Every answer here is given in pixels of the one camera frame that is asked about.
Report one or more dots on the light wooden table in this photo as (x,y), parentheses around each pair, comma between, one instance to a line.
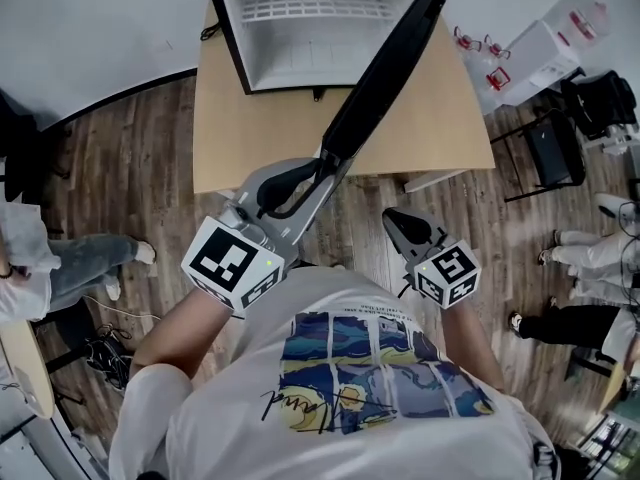
(280,133)

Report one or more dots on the person's left forearm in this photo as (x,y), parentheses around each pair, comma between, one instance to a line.
(175,333)

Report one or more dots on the white water dispenser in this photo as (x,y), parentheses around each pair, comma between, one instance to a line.
(535,63)

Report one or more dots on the clear dispenser water bottle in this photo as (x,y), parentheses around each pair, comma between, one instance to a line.
(575,18)

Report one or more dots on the black mini fridge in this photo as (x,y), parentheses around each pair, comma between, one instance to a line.
(310,43)

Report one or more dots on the clear water jug red cap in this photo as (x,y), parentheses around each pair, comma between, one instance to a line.
(495,85)
(466,43)
(496,49)

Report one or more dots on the black mesh office chair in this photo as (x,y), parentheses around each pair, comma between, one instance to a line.
(600,103)

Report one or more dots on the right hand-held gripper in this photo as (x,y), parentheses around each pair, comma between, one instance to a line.
(450,273)

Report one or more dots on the person's right forearm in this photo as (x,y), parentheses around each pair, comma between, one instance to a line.
(472,348)

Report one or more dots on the wooden desk black legs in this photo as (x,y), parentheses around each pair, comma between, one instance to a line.
(27,368)

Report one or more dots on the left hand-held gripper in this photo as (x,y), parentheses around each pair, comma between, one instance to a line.
(225,263)

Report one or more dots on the black folding chair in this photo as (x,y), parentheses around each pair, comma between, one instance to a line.
(555,153)

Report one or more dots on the person's white printed t-shirt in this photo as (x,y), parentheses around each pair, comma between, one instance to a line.
(240,433)

